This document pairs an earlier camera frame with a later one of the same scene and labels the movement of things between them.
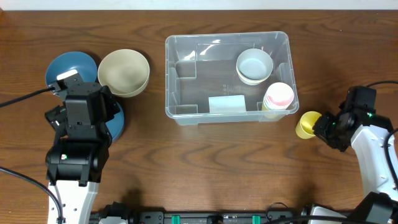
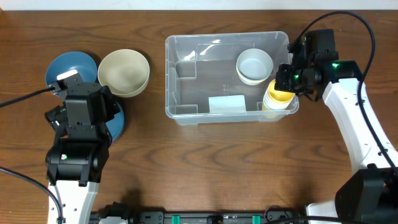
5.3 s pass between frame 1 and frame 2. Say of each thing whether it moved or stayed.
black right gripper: moved
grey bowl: stayed
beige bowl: stayed
